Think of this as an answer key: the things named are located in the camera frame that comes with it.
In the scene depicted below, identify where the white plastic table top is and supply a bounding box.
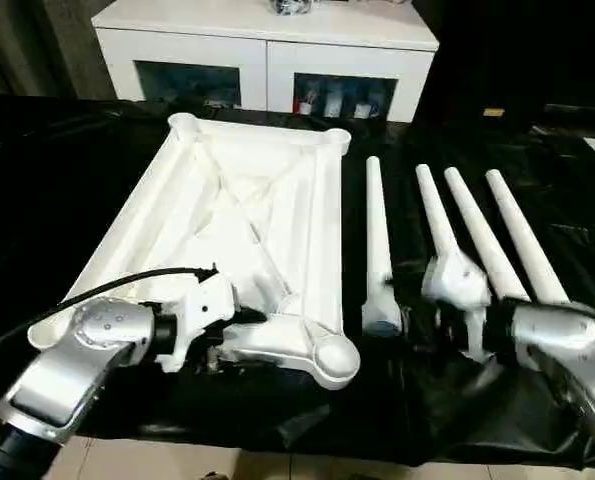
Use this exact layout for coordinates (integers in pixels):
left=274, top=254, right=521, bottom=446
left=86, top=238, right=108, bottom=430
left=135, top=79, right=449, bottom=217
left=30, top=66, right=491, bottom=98
left=29, top=112, right=362, bottom=392

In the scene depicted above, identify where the black plastic mat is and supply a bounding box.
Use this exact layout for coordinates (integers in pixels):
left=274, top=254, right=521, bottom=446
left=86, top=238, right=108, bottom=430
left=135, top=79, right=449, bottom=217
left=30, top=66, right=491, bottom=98
left=0, top=94, right=595, bottom=471

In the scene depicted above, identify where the white bottle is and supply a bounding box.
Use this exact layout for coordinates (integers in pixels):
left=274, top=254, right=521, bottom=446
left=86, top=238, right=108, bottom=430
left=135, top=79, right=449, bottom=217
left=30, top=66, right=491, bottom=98
left=325, top=89, right=347, bottom=119

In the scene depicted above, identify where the red and white cup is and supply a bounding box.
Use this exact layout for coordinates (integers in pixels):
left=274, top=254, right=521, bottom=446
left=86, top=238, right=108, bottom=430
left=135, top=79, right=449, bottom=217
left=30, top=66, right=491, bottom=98
left=296, top=89, right=319, bottom=116

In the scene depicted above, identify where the white cabinet with glass doors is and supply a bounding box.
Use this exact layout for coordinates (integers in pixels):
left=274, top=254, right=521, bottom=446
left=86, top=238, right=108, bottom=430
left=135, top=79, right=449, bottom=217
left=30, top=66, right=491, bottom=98
left=90, top=0, right=441, bottom=124

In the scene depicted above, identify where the dark object on cabinet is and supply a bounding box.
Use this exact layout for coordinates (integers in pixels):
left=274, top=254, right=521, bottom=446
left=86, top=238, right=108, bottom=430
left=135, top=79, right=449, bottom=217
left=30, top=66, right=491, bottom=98
left=269, top=0, right=311, bottom=15

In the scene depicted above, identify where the grey curtain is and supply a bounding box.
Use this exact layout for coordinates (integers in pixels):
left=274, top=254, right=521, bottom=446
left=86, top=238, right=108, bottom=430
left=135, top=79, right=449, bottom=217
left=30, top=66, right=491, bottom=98
left=0, top=0, right=118, bottom=101

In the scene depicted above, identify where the black left camera cable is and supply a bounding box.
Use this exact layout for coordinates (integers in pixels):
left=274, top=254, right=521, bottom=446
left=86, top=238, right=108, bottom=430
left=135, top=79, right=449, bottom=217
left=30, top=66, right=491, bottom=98
left=0, top=267, right=221, bottom=361

